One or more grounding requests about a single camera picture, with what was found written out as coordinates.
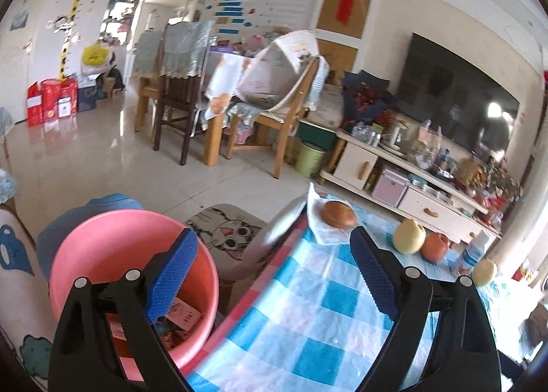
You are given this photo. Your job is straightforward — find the tan cardboard box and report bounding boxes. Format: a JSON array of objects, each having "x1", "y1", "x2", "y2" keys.
[{"x1": 165, "y1": 296, "x2": 201, "y2": 333}]

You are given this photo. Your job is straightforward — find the green trash can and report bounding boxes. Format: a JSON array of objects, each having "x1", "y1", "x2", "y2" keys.
[{"x1": 295, "y1": 142, "x2": 326, "y2": 178}]

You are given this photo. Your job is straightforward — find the white patterned sofa cushion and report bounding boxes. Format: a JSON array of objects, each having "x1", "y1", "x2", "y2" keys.
[{"x1": 1, "y1": 206, "x2": 57, "y2": 391}]

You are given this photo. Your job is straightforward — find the yellow pear right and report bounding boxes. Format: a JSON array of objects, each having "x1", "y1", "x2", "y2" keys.
[{"x1": 471, "y1": 258, "x2": 498, "y2": 287}]

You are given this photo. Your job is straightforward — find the yellow pear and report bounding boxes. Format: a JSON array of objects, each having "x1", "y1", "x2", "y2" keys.
[
  {"x1": 471, "y1": 258, "x2": 498, "y2": 287},
  {"x1": 392, "y1": 219, "x2": 426, "y2": 255}
]

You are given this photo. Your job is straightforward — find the pink plastic bucket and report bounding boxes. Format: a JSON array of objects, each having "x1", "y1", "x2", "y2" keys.
[{"x1": 49, "y1": 209, "x2": 219, "y2": 375}]

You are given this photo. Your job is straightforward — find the red apple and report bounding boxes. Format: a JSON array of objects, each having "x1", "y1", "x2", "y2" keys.
[{"x1": 420, "y1": 232, "x2": 450, "y2": 263}]

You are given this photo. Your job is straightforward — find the blue round stool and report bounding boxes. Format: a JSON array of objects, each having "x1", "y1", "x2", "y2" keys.
[{"x1": 36, "y1": 193, "x2": 143, "y2": 281}]

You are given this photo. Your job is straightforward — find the yellow pear left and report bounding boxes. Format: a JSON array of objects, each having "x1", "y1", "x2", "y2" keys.
[{"x1": 392, "y1": 219, "x2": 426, "y2": 255}]

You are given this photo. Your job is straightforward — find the blue white checkered tablecloth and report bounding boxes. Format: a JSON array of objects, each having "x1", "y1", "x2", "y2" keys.
[{"x1": 187, "y1": 214, "x2": 537, "y2": 391}]

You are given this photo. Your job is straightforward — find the pink storage box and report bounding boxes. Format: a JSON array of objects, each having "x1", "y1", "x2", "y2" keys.
[{"x1": 372, "y1": 167, "x2": 409, "y2": 207}]

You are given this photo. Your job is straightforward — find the white paper napkin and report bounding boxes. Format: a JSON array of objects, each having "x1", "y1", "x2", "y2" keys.
[{"x1": 307, "y1": 182, "x2": 358, "y2": 245}]

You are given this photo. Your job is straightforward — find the brown bun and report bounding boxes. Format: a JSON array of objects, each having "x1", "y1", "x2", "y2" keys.
[{"x1": 321, "y1": 200, "x2": 358, "y2": 229}]

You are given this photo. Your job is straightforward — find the cat pattern stool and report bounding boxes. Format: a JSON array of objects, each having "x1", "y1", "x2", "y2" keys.
[{"x1": 185, "y1": 204, "x2": 266, "y2": 282}]

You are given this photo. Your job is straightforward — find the white tv cabinet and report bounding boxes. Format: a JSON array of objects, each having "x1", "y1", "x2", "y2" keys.
[{"x1": 321, "y1": 130, "x2": 501, "y2": 244}]

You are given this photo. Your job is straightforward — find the red gift boxes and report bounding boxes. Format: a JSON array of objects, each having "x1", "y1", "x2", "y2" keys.
[{"x1": 26, "y1": 78, "x2": 78, "y2": 126}]

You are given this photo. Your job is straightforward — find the black television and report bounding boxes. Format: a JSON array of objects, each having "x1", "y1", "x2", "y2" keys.
[{"x1": 396, "y1": 33, "x2": 519, "y2": 161}]

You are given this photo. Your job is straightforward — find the light wooden chair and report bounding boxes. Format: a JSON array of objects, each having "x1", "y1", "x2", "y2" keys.
[{"x1": 224, "y1": 56, "x2": 321, "y2": 179}]

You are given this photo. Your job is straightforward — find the dark wooden chair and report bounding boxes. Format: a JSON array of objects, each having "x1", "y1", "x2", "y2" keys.
[{"x1": 152, "y1": 19, "x2": 214, "y2": 166}]

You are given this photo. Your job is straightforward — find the giraffe height chart sticker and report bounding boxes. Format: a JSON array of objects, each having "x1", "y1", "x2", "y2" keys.
[{"x1": 59, "y1": 0, "x2": 81, "y2": 80}]

